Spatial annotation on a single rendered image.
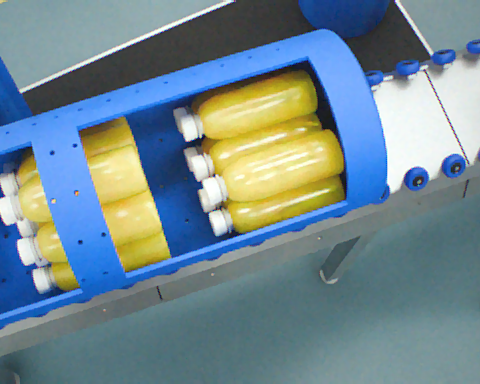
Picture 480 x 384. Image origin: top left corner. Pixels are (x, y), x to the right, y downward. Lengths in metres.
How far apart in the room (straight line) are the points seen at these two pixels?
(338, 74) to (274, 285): 1.23
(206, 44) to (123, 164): 1.31
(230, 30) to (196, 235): 1.21
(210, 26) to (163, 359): 1.02
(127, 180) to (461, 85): 0.70
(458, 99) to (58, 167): 0.77
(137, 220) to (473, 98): 0.70
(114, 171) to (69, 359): 1.24
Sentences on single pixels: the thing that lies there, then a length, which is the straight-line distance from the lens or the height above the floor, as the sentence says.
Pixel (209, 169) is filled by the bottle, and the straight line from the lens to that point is 1.14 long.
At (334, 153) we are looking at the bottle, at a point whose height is 1.14.
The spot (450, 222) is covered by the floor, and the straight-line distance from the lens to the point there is 2.35.
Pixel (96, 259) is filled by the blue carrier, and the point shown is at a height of 1.17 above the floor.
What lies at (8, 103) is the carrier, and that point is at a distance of 1.68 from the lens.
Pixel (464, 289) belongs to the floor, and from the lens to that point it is 2.32.
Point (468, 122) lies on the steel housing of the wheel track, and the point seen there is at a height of 0.93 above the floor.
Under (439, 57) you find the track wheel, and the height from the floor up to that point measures 0.98.
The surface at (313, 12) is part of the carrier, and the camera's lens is 2.29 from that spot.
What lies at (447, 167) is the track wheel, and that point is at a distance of 1.32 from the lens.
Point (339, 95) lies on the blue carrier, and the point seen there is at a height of 1.23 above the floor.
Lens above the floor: 2.15
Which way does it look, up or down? 72 degrees down
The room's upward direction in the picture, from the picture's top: 6 degrees clockwise
